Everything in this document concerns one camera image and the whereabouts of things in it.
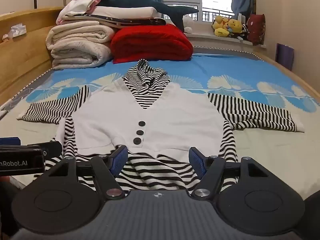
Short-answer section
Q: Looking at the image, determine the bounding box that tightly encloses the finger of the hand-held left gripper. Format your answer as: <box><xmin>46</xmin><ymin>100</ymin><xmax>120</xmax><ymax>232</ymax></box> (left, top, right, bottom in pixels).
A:
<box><xmin>37</xmin><ymin>141</ymin><xmax>63</xmax><ymax>159</ymax></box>
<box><xmin>0</xmin><ymin>137</ymin><xmax>21</xmax><ymax>146</ymax></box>

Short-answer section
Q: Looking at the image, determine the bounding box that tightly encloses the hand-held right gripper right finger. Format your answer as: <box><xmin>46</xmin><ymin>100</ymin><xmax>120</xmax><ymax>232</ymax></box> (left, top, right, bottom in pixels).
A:
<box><xmin>189</xmin><ymin>147</ymin><xmax>272</xmax><ymax>201</ymax></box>

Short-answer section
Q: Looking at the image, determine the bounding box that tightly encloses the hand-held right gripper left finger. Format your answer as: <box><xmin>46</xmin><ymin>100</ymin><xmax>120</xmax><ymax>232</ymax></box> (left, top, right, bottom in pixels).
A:
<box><xmin>46</xmin><ymin>145</ymin><xmax>129</xmax><ymax>201</ymax></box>

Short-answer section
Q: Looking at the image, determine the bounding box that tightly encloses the striped sweater with white vest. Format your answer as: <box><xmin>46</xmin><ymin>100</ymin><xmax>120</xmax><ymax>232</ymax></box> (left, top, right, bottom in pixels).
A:
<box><xmin>16</xmin><ymin>59</ymin><xmax>306</xmax><ymax>196</ymax></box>

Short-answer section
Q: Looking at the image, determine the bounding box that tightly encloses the cream folded quilt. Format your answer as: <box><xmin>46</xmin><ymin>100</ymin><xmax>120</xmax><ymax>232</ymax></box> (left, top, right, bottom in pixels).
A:
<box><xmin>46</xmin><ymin>24</ymin><xmax>116</xmax><ymax>71</ymax></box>

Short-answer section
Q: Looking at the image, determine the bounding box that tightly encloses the blue and cream printed bedsheet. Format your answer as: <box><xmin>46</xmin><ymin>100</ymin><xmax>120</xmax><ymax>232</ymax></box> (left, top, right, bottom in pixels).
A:
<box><xmin>0</xmin><ymin>46</ymin><xmax>320</xmax><ymax>188</ymax></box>

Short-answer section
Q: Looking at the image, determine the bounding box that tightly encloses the tissue box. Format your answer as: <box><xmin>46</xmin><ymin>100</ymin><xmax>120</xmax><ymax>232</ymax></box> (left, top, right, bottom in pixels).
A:
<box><xmin>2</xmin><ymin>23</ymin><xmax>27</xmax><ymax>42</ymax></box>

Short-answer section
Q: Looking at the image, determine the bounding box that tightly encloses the red folded blanket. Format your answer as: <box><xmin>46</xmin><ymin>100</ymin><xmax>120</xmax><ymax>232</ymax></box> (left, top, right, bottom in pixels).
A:
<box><xmin>110</xmin><ymin>23</ymin><xmax>194</xmax><ymax>64</ymax></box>

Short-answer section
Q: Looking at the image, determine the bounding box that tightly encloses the purple box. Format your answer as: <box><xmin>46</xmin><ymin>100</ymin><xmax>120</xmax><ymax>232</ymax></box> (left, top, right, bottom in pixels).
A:
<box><xmin>275</xmin><ymin>43</ymin><xmax>294</xmax><ymax>71</ymax></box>

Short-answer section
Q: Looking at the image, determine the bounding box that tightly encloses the yellow plush toy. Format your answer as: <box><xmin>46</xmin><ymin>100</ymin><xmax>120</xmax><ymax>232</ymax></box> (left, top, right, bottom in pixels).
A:
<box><xmin>226</xmin><ymin>18</ymin><xmax>248</xmax><ymax>40</ymax></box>
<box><xmin>212</xmin><ymin>15</ymin><xmax>230</xmax><ymax>38</ymax></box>

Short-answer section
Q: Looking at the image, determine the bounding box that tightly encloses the white plush toy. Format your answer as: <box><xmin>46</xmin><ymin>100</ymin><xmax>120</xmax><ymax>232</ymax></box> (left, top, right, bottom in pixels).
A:
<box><xmin>183</xmin><ymin>14</ymin><xmax>195</xmax><ymax>33</ymax></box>

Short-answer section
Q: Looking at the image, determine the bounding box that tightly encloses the navy trimmed folded blanket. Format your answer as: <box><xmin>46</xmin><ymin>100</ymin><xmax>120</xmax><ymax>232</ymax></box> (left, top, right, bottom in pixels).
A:
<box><xmin>59</xmin><ymin>14</ymin><xmax>167</xmax><ymax>29</ymax></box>

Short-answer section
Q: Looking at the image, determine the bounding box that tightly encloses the white and pink cloth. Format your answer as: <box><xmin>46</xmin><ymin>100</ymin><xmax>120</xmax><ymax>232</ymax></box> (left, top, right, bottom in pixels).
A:
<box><xmin>56</xmin><ymin>0</ymin><xmax>101</xmax><ymax>25</ymax></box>

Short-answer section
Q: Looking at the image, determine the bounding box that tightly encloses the red cushion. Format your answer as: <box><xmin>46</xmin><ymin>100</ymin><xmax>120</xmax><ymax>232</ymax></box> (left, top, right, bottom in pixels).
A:
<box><xmin>247</xmin><ymin>13</ymin><xmax>266</xmax><ymax>46</ymax></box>

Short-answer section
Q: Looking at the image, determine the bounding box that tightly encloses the teal shark plush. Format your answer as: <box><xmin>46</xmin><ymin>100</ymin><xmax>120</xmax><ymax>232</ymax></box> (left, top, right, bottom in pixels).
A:
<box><xmin>97</xmin><ymin>0</ymin><xmax>200</xmax><ymax>29</ymax></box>

